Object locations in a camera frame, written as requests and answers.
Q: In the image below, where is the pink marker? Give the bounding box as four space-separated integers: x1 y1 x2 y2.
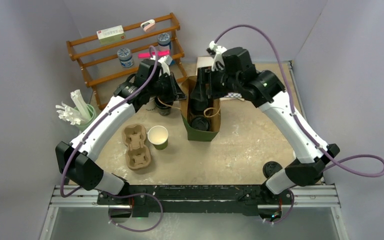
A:
137 50 170 59

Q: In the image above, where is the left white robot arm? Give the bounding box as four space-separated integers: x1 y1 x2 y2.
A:
55 56 186 205

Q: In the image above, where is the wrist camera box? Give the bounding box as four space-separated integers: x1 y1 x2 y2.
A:
155 54 173 77
206 40 227 72

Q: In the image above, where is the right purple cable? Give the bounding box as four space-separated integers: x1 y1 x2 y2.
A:
213 24 384 178

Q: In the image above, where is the green paper bag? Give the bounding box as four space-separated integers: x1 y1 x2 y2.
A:
177 76 221 142

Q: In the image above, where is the blue checkered paper bag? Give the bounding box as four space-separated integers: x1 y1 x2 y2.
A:
220 92 245 102

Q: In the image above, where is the black cup lid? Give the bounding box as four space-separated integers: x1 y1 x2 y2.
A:
262 161 283 179
190 116 211 132
191 99 208 116

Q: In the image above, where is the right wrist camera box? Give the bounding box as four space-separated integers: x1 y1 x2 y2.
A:
206 40 227 72

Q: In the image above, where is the pink white clip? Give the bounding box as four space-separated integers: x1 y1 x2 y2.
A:
140 19 156 33

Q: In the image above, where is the white paper cup stack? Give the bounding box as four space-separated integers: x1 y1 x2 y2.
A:
147 125 169 150

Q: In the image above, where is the white green box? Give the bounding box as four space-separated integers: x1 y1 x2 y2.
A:
96 25 126 46

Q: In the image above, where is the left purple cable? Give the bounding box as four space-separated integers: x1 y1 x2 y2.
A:
59 45 160 199

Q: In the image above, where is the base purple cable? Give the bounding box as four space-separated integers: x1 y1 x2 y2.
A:
107 192 164 234

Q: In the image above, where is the blue lidded jar left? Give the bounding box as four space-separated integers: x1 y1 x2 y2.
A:
117 47 134 68

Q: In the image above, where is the white paper bag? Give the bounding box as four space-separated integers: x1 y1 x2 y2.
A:
196 55 214 77

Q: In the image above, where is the blue lidded jar right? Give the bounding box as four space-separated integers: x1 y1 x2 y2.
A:
157 32 172 52

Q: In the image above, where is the wooden shelf rack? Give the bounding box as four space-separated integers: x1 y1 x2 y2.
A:
66 12 188 110

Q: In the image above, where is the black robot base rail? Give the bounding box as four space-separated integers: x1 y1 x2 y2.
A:
97 184 293 219

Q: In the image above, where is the black paper cup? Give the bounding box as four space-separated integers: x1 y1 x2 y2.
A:
154 98 174 116

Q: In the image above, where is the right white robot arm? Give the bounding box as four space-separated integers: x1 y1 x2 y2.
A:
189 46 340 204

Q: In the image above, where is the blue lidded jar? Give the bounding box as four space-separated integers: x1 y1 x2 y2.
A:
157 32 172 52
117 47 134 68

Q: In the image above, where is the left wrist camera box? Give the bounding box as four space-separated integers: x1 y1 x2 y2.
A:
155 54 173 77

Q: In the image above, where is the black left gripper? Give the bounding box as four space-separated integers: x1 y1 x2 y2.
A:
148 71 187 103

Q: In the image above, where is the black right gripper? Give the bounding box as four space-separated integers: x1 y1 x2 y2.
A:
192 65 243 102

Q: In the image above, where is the green straw holder cup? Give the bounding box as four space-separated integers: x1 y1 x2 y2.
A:
77 104 97 132

